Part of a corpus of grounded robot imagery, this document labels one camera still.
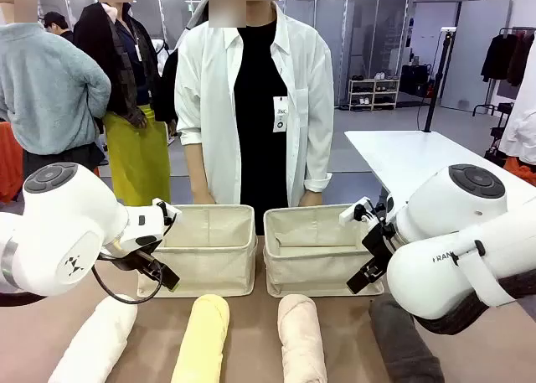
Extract person's right forearm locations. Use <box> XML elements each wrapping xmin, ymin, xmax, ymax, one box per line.
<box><xmin>183</xmin><ymin>142</ymin><xmax>210</xmax><ymax>194</ymax></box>

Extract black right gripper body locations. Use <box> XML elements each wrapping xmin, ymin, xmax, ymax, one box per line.
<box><xmin>362</xmin><ymin>220</ymin><xmax>399</xmax><ymax>267</ymax></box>

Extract pink towel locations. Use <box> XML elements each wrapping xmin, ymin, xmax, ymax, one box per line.
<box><xmin>277</xmin><ymin>293</ymin><xmax>328</xmax><ymax>383</ymax></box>

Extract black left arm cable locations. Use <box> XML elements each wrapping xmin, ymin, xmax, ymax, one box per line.
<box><xmin>90</xmin><ymin>252</ymin><xmax>164</xmax><ymax>305</ymax></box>

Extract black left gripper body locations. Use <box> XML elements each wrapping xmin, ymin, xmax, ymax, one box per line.
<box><xmin>125</xmin><ymin>250</ymin><xmax>168</xmax><ymax>280</ymax></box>

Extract yellow towel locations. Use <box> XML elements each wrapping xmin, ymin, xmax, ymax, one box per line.
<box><xmin>170</xmin><ymin>293</ymin><xmax>230</xmax><ymax>383</ymax></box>

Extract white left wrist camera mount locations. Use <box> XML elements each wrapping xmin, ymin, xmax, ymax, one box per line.
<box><xmin>151</xmin><ymin>198</ymin><xmax>183</xmax><ymax>225</ymax></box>

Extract person in yellow skirt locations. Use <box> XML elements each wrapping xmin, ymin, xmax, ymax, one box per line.
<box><xmin>73</xmin><ymin>0</ymin><xmax>173</xmax><ymax>208</ymax></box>

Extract person in white shirt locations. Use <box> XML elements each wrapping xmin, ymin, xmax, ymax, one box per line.
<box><xmin>173</xmin><ymin>0</ymin><xmax>336</xmax><ymax>235</ymax></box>

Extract orange cloth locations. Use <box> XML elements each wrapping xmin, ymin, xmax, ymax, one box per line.
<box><xmin>0</xmin><ymin>122</ymin><xmax>24</xmax><ymax>204</ymax></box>

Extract figure in white and orange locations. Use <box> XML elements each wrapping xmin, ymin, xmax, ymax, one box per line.
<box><xmin>500</xmin><ymin>43</ymin><xmax>536</xmax><ymax>187</ymax></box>

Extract black trolley cart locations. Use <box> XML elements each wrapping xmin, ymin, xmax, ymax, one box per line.
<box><xmin>472</xmin><ymin>101</ymin><xmax>515</xmax><ymax>158</ymax></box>

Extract white towel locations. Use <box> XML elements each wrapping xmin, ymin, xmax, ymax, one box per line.
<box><xmin>48</xmin><ymin>294</ymin><xmax>138</xmax><ymax>383</ymax></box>

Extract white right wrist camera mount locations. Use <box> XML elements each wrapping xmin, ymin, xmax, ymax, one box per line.
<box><xmin>338</xmin><ymin>196</ymin><xmax>372</xmax><ymax>225</ymax></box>

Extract person's right hand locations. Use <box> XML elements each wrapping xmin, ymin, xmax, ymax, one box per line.
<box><xmin>191</xmin><ymin>188</ymin><xmax>215</xmax><ymax>206</ymax></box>

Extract clothes rack with dark garments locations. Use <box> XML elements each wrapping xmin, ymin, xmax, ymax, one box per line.
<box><xmin>480</xmin><ymin>26</ymin><xmax>536</xmax><ymax>87</ymax></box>

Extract black-haired person with mask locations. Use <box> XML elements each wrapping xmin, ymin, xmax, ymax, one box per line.
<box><xmin>43</xmin><ymin>11</ymin><xmax>75</xmax><ymax>43</ymax></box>

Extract white name tag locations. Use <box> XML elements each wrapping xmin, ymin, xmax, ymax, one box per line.
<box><xmin>272</xmin><ymin>96</ymin><xmax>289</xmax><ymax>132</ymax></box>

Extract person's left hand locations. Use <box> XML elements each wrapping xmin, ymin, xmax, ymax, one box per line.
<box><xmin>300</xmin><ymin>189</ymin><xmax>323</xmax><ymax>208</ymax></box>

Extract wooden shoe rack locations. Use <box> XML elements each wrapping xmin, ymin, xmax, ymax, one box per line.
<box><xmin>348</xmin><ymin>77</ymin><xmax>401</xmax><ymax>111</ymax></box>

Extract black storage boxes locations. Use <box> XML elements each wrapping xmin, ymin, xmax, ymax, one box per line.
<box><xmin>399</xmin><ymin>64</ymin><xmax>432</xmax><ymax>97</ymax></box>

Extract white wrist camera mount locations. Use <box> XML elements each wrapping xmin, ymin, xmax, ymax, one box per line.
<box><xmin>338</xmin><ymin>196</ymin><xmax>372</xmax><ymax>225</ymax></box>
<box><xmin>151</xmin><ymin>198</ymin><xmax>183</xmax><ymax>225</ymax></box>

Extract white table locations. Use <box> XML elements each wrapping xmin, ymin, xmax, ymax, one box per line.
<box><xmin>343</xmin><ymin>130</ymin><xmax>536</xmax><ymax>225</ymax></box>

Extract black camera stand pole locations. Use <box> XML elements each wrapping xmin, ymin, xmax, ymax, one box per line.
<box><xmin>423</xmin><ymin>27</ymin><xmax>457</xmax><ymax>133</ymax></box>

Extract dark grey towel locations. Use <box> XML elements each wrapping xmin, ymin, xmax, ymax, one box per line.
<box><xmin>368</xmin><ymin>298</ymin><xmax>446</xmax><ymax>383</ymax></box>

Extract dark right arm cable sleeve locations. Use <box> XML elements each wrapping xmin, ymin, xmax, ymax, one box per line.
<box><xmin>412</xmin><ymin>269</ymin><xmax>536</xmax><ymax>336</ymax></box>

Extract cream fabric basket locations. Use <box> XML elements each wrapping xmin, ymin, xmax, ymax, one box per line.
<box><xmin>137</xmin><ymin>204</ymin><xmax>257</xmax><ymax>298</ymax></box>
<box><xmin>262</xmin><ymin>204</ymin><xmax>385</xmax><ymax>298</ymax></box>

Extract person in grey hood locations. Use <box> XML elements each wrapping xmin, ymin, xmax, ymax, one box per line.
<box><xmin>183</xmin><ymin>0</ymin><xmax>210</xmax><ymax>33</ymax></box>

